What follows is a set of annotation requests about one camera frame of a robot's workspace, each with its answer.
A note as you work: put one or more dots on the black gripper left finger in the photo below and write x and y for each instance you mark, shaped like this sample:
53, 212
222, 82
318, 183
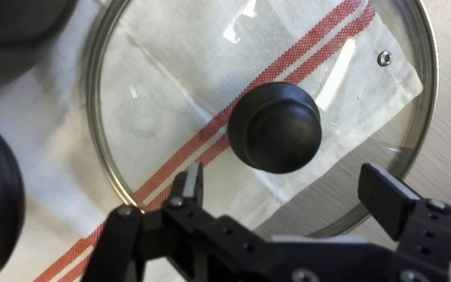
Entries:
183, 230

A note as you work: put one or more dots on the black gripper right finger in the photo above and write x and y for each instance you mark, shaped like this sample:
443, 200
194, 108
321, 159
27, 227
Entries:
392, 202

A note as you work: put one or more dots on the glass lid with black knob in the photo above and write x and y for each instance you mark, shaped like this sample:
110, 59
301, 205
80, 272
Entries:
274, 128

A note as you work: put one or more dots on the white towel with red stripes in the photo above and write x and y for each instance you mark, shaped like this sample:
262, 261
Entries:
47, 120

